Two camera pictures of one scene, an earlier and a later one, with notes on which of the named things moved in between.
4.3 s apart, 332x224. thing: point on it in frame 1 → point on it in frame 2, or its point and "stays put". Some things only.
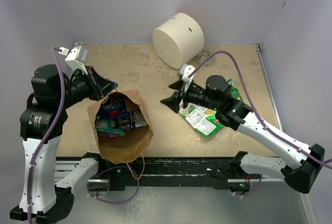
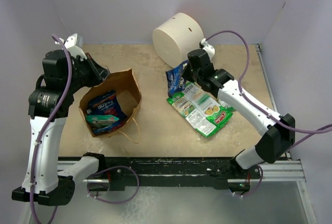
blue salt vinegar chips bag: [133, 119] → [176, 82]
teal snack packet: [106, 125] → [100, 120]
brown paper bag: [122, 149] → [127, 92]
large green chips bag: [203, 120] stays put
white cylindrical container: [178, 39] stays put
